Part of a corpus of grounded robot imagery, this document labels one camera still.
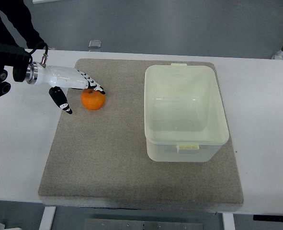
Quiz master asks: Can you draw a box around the grey felt mat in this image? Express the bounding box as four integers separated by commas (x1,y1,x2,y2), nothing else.
38,59,244,211

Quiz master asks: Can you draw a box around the orange fruit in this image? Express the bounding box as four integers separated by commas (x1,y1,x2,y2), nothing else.
80,89,105,110

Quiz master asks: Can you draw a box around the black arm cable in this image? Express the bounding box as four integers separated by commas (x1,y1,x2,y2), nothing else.
30,41,49,65

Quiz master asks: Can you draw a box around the white table leg right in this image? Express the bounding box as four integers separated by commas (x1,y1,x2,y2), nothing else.
222,213,236,230

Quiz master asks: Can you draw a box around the person in dark trousers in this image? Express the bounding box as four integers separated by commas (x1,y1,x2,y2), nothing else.
0,0,48,49

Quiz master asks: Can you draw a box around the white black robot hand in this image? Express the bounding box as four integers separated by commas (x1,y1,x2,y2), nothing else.
25,62,105,114

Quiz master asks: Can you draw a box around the white plastic box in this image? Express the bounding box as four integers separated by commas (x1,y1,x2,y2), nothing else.
144,62,230,162

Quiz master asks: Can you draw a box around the white table leg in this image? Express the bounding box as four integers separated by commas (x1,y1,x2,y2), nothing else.
222,213,236,230
39,207,56,230

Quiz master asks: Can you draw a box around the white table leg left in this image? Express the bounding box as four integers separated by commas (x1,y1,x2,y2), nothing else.
39,207,56,230

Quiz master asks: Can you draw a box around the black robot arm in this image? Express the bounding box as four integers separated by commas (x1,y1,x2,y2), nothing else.
0,43,36,97

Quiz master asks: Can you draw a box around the small clear floor plate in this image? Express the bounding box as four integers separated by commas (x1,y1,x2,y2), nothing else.
89,40,102,49

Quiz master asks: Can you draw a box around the black table control panel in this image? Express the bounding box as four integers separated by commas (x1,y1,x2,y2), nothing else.
253,215,283,222

